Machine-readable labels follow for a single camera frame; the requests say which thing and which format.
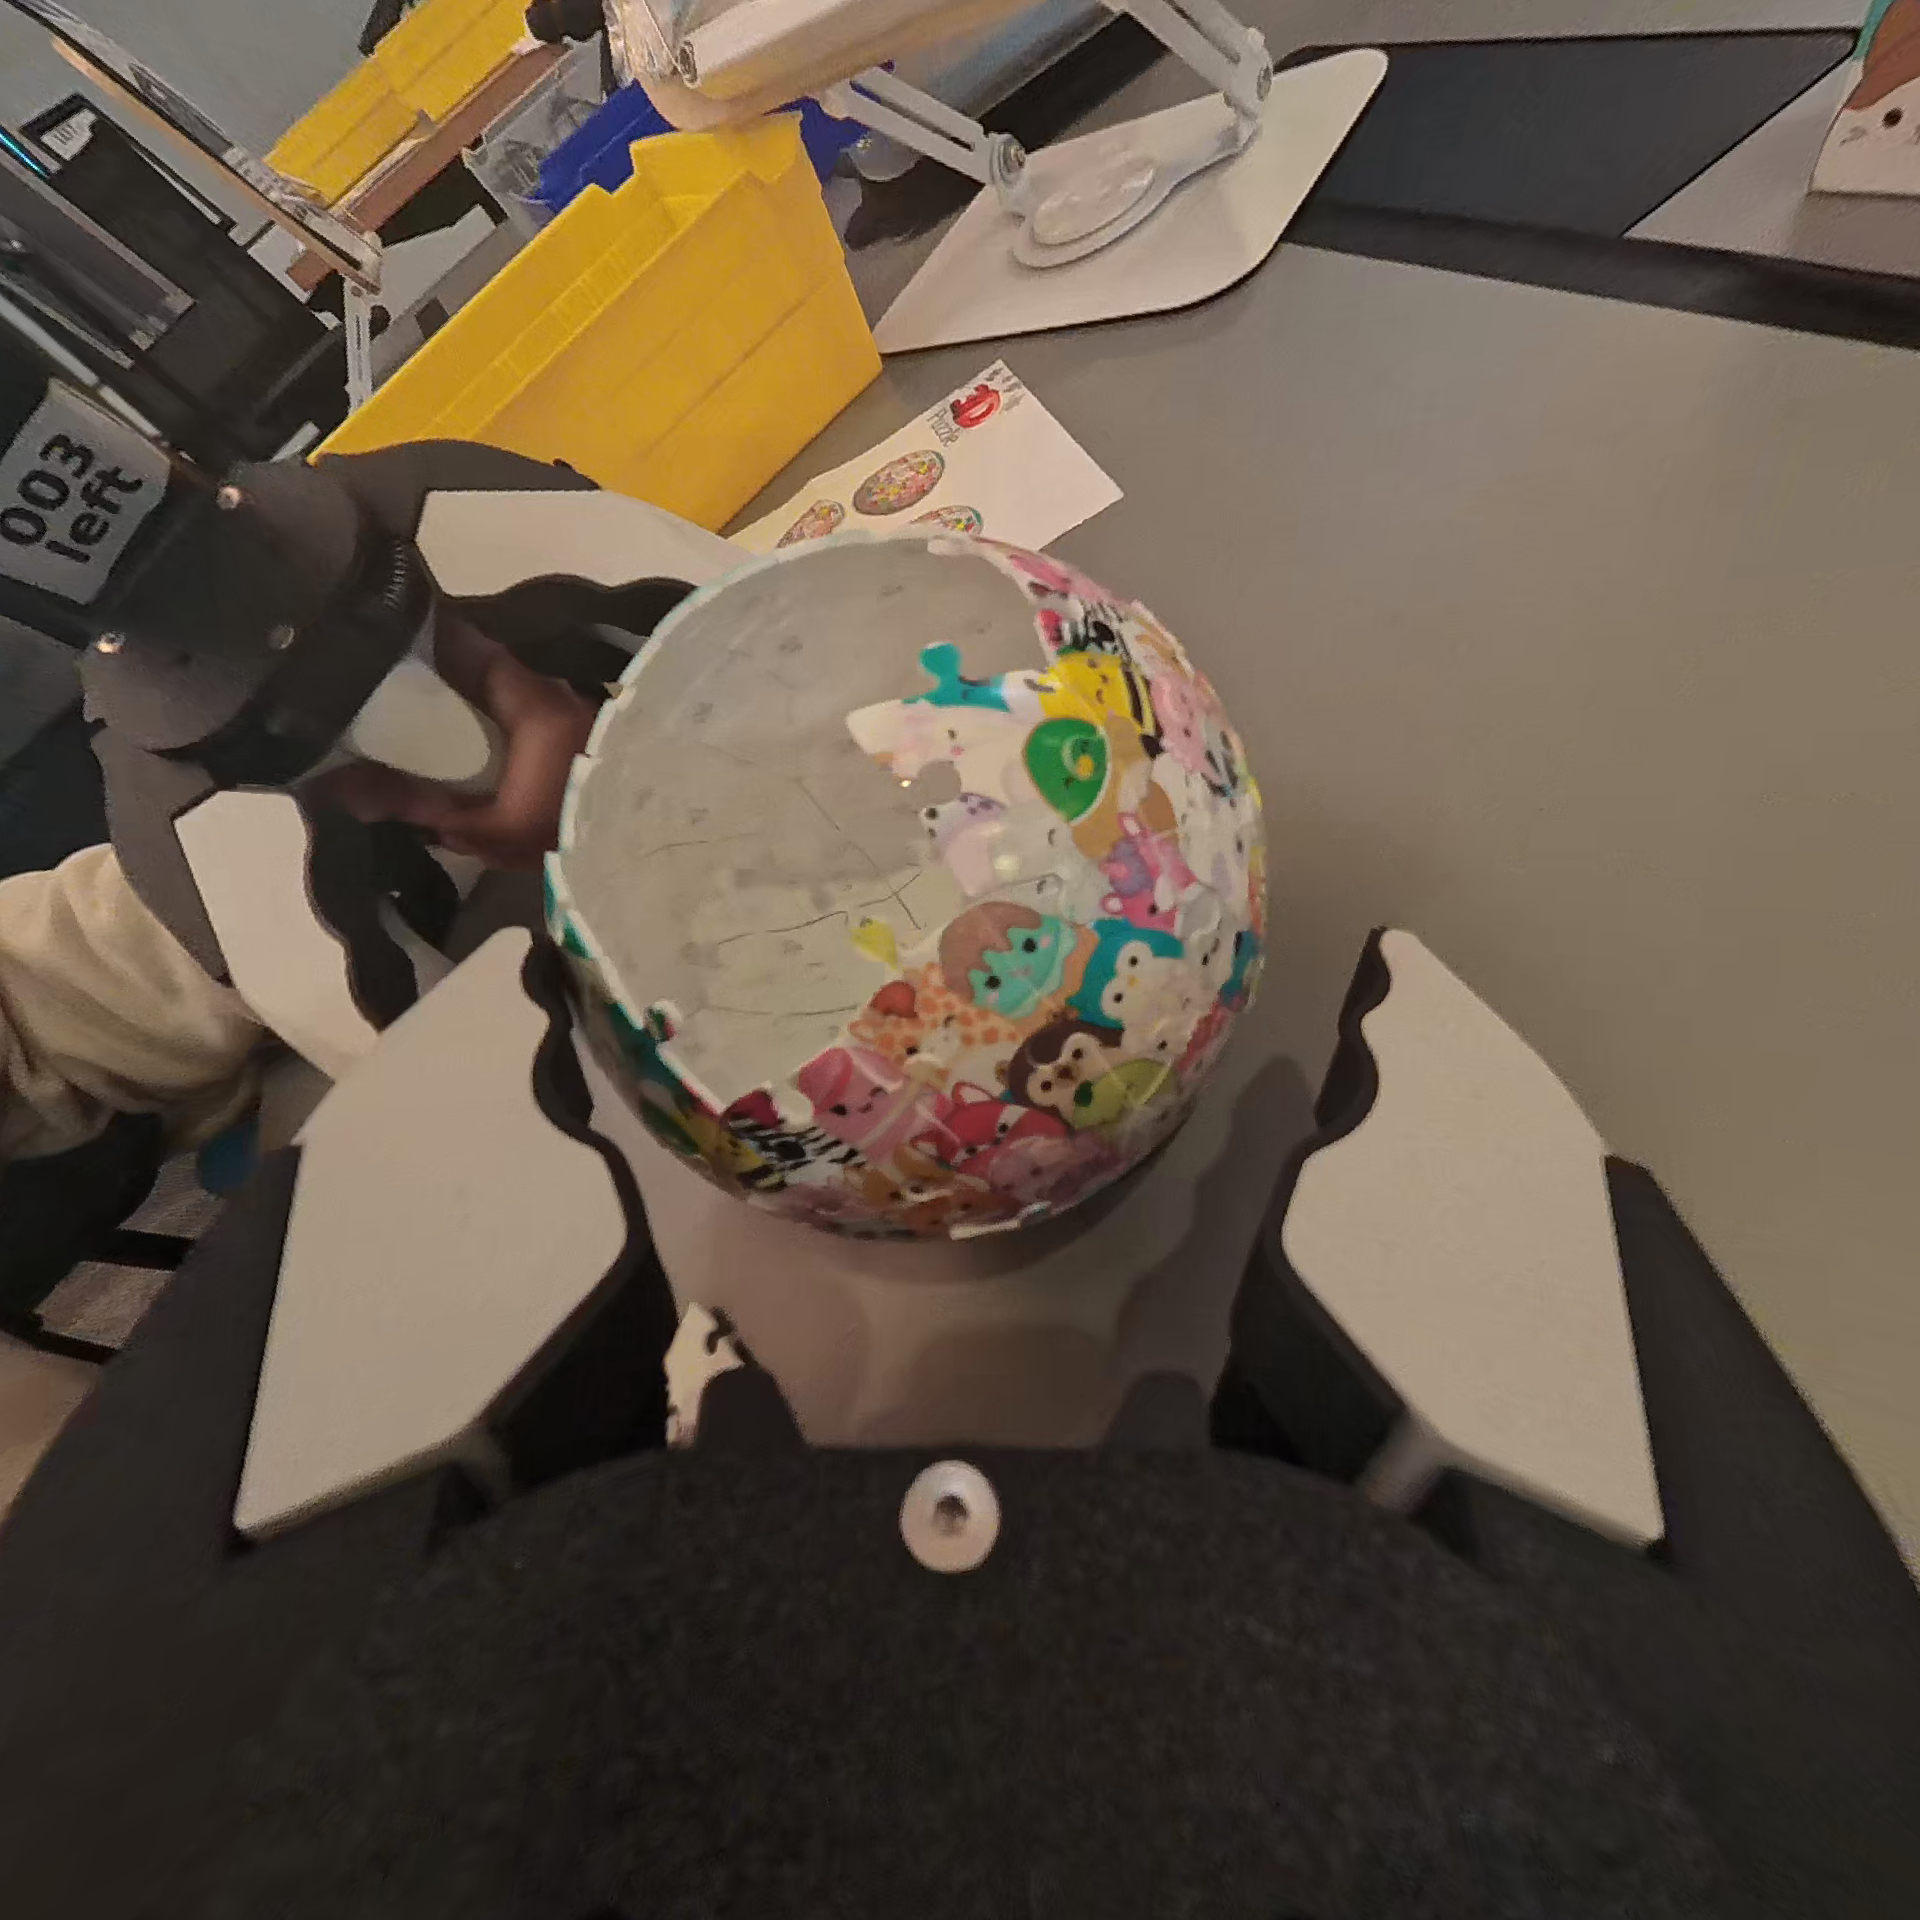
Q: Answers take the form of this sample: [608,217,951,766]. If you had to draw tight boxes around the puzzle instruction sheet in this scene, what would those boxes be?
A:
[727,359,1127,553]

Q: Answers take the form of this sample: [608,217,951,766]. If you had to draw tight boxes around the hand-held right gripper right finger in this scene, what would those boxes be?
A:
[1210,929,1666,1550]

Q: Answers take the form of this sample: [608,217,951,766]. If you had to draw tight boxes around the person's left forearm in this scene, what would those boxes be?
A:
[0,843,308,1169]

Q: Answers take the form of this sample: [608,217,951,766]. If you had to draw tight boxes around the white puzzle piece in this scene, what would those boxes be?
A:
[662,1304,746,1446]

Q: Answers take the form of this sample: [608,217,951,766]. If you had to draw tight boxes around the wooden document holder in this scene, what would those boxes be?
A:
[599,0,1391,357]

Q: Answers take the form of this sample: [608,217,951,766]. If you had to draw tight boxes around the person's left hand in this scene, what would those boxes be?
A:
[336,614,599,874]

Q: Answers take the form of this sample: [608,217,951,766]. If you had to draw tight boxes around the blue plastic crate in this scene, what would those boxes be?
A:
[533,83,670,216]

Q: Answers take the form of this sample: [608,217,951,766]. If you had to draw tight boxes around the yellow plastic bin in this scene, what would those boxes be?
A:
[305,112,885,538]
[262,0,576,205]

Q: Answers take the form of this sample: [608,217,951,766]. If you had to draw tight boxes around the colourful puzzle ball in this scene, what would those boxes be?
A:
[543,533,1271,1242]

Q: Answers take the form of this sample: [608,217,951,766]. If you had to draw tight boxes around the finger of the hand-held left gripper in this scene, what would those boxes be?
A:
[168,786,460,1086]
[410,482,758,701]

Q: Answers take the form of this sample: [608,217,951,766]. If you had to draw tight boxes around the cardboard puzzle box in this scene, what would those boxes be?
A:
[1807,0,1920,201]

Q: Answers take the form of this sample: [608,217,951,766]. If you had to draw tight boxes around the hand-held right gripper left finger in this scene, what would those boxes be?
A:
[229,929,673,1549]

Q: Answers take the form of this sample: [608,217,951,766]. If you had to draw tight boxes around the clear acrylic holder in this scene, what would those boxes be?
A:
[52,27,385,297]

